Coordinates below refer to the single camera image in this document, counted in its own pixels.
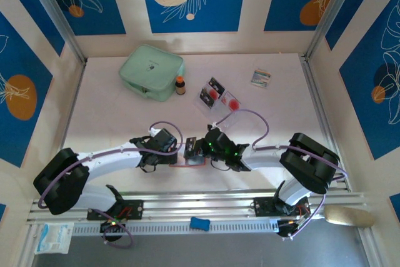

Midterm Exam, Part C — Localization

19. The blue card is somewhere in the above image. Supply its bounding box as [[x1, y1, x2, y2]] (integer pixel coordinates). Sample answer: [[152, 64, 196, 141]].
[[179, 157, 204, 167]]

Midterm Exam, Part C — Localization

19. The red and white credit card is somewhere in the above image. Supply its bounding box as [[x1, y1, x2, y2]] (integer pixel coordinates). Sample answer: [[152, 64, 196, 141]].
[[199, 88, 220, 108], [207, 76, 226, 95], [222, 91, 242, 112]]

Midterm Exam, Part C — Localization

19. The blue bone-shaped sponge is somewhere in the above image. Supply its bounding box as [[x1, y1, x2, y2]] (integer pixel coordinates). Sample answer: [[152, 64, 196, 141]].
[[189, 216, 211, 231]]

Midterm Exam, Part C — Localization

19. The brown bottle orange cap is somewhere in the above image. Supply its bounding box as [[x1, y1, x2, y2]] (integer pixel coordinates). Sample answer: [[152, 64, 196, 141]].
[[174, 76, 186, 96]]

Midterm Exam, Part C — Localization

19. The colourful small packet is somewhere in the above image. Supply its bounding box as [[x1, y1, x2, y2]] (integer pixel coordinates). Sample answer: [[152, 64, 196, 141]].
[[251, 68, 271, 88]]

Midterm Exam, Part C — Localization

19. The mint green zip pouch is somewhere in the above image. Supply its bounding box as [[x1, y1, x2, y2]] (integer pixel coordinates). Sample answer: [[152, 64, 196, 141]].
[[117, 44, 185, 103]]

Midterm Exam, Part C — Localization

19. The grey metal plate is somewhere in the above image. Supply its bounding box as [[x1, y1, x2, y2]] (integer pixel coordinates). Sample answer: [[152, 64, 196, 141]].
[[31, 234, 371, 267]]

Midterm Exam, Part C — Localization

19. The white gauze packet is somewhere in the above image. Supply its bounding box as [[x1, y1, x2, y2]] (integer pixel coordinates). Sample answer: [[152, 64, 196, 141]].
[[34, 222, 75, 254]]

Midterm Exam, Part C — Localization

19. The gold metallic oval object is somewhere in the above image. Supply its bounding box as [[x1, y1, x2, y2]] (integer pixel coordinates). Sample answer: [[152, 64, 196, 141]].
[[323, 205, 376, 229]]

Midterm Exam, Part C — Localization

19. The aluminium extrusion rail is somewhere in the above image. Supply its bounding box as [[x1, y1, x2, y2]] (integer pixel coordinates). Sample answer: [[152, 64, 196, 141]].
[[26, 189, 366, 223]]

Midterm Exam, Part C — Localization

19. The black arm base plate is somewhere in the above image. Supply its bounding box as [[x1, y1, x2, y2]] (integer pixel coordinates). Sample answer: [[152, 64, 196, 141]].
[[253, 196, 311, 218], [86, 199, 144, 221]]

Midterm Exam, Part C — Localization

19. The perforated metal cable tray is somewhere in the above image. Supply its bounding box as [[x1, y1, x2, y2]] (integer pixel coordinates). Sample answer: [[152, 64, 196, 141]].
[[71, 219, 279, 236]]

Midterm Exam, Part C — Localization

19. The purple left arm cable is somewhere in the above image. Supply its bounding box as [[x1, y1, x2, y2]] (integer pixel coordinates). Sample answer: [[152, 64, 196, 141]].
[[37, 120, 184, 251]]

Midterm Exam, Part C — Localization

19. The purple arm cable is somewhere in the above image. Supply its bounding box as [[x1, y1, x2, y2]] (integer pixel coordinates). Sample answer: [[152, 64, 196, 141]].
[[212, 109, 348, 239], [37, 120, 184, 251]]

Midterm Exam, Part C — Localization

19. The aluminium side rail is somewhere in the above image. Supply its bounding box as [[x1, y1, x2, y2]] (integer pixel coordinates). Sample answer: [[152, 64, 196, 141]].
[[299, 55, 351, 192], [46, 60, 88, 199]]

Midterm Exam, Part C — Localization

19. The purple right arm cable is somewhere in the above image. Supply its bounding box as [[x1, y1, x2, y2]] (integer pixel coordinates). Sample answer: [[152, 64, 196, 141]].
[[212, 109, 348, 239]]

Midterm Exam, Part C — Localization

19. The aluminium frame post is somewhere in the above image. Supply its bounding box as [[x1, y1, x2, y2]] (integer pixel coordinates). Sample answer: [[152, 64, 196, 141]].
[[303, 0, 367, 61], [21, 0, 88, 65]]

